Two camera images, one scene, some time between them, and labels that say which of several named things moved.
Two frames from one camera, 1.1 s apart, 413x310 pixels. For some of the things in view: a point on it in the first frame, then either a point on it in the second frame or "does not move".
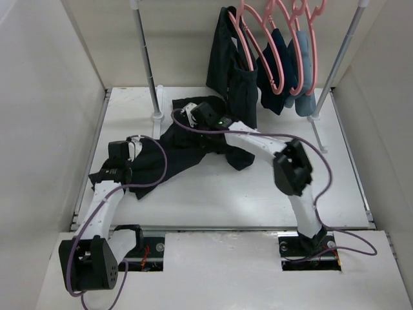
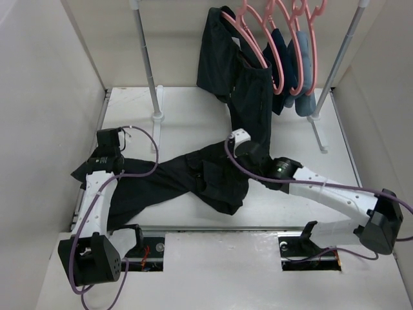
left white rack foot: x=157 y=117 does not move
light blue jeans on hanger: x=305 y=104 does not move
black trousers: x=199 y=124 -> x=223 y=177
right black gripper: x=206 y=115 -> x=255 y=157
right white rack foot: x=312 y=119 does not move
